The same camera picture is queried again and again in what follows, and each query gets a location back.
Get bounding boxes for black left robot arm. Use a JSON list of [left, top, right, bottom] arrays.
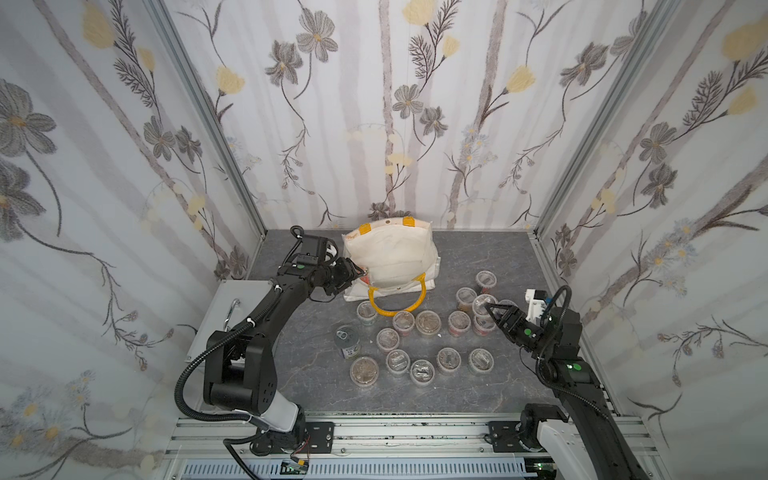
[[174, 225, 364, 433]]

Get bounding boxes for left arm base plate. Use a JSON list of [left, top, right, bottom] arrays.
[[249, 421, 335, 456]]

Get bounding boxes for clear jar dark seeds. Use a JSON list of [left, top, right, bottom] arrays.
[[436, 347, 462, 375]]

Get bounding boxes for white canvas tote bag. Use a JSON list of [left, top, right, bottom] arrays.
[[342, 216, 441, 317]]

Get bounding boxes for red label seed jar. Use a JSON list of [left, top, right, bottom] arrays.
[[455, 287, 477, 315]]

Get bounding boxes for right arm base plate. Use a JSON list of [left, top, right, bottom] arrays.
[[485, 421, 541, 453]]

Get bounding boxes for silver aluminium case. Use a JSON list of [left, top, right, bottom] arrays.
[[186, 280, 272, 364]]

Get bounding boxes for white label jar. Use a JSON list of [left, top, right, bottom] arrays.
[[376, 328, 400, 353]]

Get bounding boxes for jar row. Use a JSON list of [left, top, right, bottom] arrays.
[[472, 315, 496, 337], [415, 310, 442, 337], [392, 310, 415, 337], [385, 349, 411, 376]]

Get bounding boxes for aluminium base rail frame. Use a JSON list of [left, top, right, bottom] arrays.
[[157, 411, 673, 480]]

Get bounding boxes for small clear seed jar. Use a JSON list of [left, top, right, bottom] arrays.
[[409, 359, 436, 387]]

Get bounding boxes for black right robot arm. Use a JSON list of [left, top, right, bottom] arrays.
[[481, 285, 649, 479]]

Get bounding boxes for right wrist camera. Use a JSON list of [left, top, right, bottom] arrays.
[[525, 289, 548, 324]]

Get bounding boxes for large clear seed jar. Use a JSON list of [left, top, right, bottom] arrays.
[[350, 356, 379, 388]]

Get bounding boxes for clear jar grey seeds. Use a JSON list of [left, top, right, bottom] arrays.
[[468, 348, 495, 374]]

